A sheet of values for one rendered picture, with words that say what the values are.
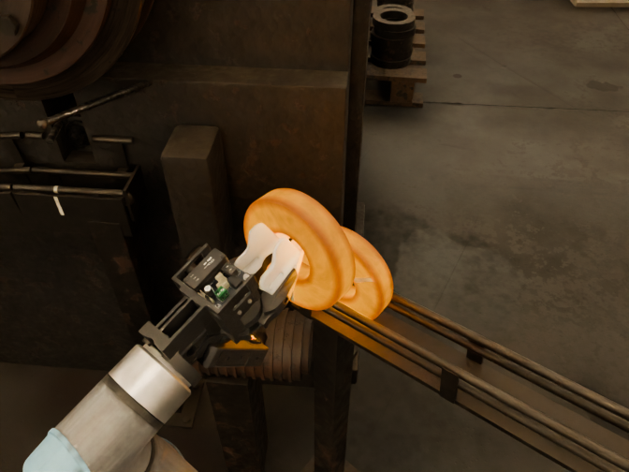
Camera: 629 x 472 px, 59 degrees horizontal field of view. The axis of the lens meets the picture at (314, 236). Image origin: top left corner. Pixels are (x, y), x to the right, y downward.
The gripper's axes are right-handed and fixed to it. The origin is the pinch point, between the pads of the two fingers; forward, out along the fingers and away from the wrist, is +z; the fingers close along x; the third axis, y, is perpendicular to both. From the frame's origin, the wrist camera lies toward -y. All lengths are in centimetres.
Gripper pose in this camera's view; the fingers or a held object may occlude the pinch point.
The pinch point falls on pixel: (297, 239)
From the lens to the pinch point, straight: 65.1
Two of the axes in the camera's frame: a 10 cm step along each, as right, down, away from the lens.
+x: -7.6, -4.4, 4.7
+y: -1.7, -5.7, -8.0
